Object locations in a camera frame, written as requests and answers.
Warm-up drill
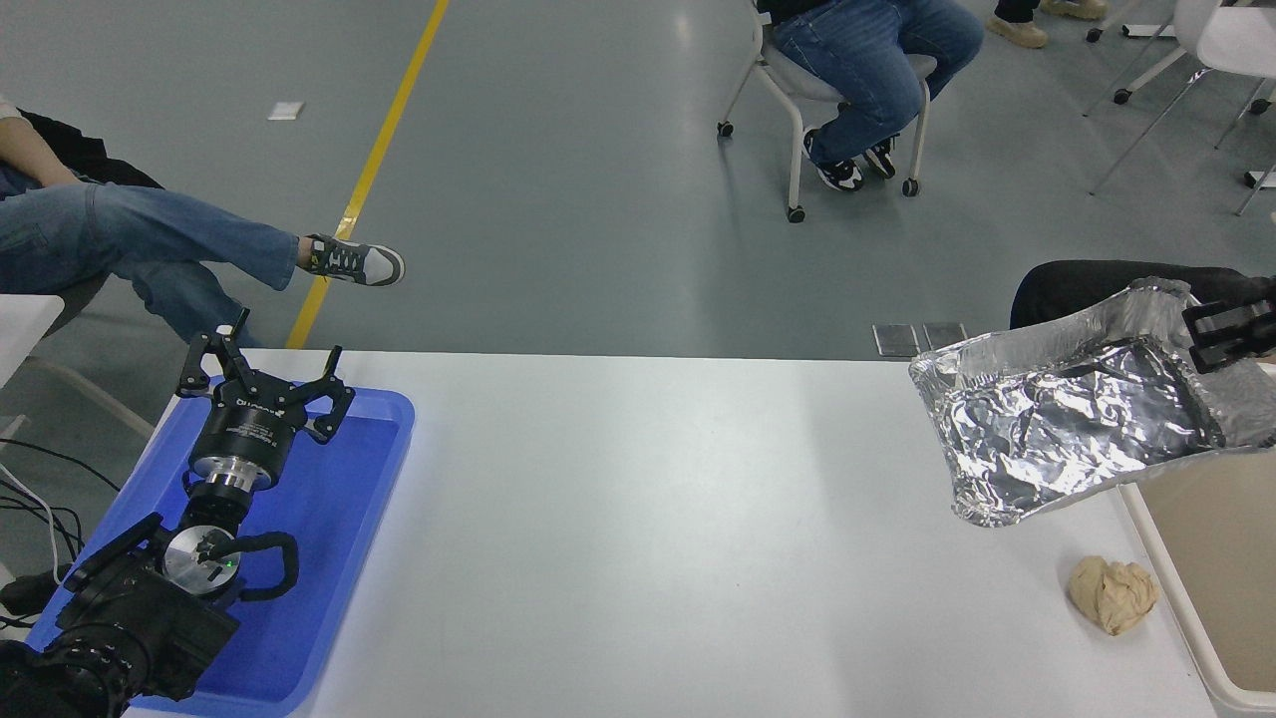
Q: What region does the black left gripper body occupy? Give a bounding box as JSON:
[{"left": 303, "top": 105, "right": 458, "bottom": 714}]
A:
[{"left": 191, "top": 388, "right": 309, "bottom": 474}]

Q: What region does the foil plate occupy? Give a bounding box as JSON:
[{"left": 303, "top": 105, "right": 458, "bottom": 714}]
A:
[{"left": 909, "top": 277, "right": 1276, "bottom": 528}]

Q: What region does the blue plastic tray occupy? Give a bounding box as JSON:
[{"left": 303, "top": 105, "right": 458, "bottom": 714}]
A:
[{"left": 25, "top": 384, "right": 416, "bottom": 717}]

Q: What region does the seated person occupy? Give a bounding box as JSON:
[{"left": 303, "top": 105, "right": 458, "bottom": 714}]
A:
[{"left": 0, "top": 95, "right": 407, "bottom": 347}]

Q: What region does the person beside bin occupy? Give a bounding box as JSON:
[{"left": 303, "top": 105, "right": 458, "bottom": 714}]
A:
[{"left": 1009, "top": 260, "right": 1276, "bottom": 332}]

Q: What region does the small white table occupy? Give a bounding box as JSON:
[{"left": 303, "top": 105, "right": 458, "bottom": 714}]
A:
[{"left": 0, "top": 294, "right": 156, "bottom": 445}]

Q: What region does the large pale bin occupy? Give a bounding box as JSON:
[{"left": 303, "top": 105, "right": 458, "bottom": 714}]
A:
[{"left": 1116, "top": 361, "right": 1276, "bottom": 718}]

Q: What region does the crumpled tan paper ball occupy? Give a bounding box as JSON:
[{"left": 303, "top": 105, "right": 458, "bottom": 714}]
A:
[{"left": 1069, "top": 555, "right": 1160, "bottom": 636}]

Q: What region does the standing person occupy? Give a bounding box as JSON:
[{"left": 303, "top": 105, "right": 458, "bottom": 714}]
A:
[{"left": 987, "top": 0, "right": 1110, "bottom": 50}]

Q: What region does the person on white chair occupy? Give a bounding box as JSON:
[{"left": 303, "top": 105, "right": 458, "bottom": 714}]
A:
[{"left": 758, "top": 0, "right": 986, "bottom": 192}]

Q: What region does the white wheeled chair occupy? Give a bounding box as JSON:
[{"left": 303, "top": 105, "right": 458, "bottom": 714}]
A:
[{"left": 716, "top": 20, "right": 939, "bottom": 223}]

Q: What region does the black cable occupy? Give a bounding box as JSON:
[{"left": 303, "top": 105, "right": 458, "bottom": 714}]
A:
[{"left": 0, "top": 439, "right": 123, "bottom": 559}]

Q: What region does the white cable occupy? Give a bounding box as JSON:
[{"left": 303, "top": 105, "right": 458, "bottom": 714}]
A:
[{"left": 0, "top": 462, "right": 63, "bottom": 581}]

